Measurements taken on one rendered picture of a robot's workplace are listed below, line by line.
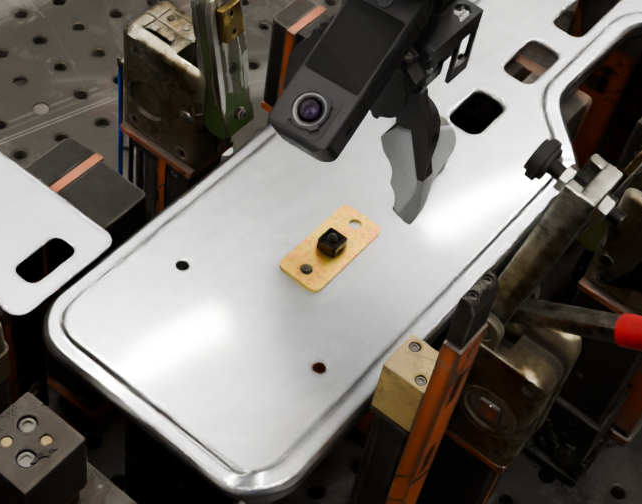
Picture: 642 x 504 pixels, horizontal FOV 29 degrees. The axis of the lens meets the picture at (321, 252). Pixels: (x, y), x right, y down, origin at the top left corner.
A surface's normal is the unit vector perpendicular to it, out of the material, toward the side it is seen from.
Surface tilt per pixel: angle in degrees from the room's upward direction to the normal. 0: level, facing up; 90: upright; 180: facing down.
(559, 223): 90
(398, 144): 90
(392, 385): 90
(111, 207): 0
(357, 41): 32
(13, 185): 0
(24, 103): 0
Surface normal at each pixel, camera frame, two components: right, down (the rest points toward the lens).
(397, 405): -0.62, 0.58
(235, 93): 0.79, 0.41
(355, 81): -0.24, -0.23
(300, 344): 0.12, -0.61
